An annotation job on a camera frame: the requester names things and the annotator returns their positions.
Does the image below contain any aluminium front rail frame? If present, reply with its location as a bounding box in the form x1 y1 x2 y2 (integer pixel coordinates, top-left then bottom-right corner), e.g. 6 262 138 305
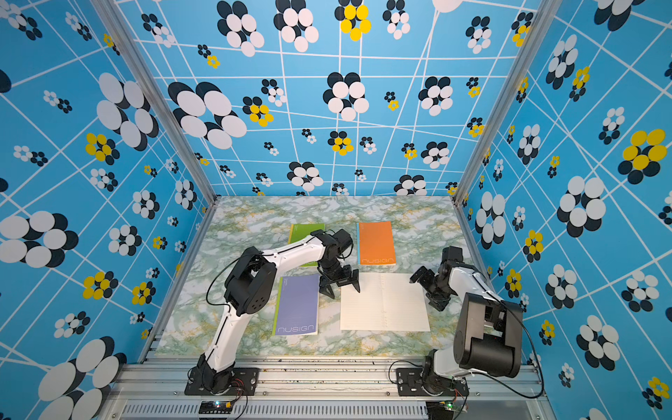
100 356 556 419

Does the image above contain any aluminium left corner post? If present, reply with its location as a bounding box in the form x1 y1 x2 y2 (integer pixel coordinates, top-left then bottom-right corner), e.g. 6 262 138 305
92 1 216 206

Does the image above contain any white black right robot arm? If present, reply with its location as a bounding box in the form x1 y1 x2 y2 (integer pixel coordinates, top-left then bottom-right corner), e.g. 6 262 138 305
411 246 523 395

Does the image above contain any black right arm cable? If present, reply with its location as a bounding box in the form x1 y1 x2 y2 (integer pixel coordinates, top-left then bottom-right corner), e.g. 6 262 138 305
471 298 545 400

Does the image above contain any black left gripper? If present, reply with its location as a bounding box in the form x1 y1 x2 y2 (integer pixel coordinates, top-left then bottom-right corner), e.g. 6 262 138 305
322 258 364 298

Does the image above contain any left controller circuit board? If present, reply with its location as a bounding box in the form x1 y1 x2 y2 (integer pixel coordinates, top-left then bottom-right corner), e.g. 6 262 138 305
198 400 236 418

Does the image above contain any green cover notebook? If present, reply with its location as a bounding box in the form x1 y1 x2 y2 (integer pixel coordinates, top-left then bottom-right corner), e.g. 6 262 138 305
285 224 326 269

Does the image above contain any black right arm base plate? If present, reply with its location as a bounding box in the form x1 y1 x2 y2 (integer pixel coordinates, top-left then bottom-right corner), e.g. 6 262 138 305
393 367 470 398

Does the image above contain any aluminium corner post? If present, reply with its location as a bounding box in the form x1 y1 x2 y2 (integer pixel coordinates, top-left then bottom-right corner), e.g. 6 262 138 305
454 0 562 208
92 1 216 206

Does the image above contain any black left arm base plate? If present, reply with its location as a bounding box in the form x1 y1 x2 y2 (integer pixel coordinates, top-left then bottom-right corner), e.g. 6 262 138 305
184 366 260 397

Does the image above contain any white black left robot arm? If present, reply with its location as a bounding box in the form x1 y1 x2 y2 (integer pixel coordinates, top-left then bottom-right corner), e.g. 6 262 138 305
190 229 361 395

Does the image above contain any right controller circuit board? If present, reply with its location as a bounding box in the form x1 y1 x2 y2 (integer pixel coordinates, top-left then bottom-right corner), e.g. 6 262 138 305
425 402 455 420

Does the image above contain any aluminium right corner post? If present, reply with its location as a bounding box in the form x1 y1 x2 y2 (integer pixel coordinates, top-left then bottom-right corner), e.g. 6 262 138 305
454 0 562 208

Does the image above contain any controller circuit board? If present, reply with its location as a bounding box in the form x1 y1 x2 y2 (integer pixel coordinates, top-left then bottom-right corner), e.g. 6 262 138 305
198 400 236 418
425 402 455 420

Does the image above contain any orange cover notebook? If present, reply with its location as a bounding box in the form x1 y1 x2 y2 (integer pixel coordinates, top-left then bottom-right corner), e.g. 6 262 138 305
358 222 397 266

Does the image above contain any purple cover notebook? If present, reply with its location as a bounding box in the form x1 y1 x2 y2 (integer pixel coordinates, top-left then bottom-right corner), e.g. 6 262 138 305
273 274 320 336

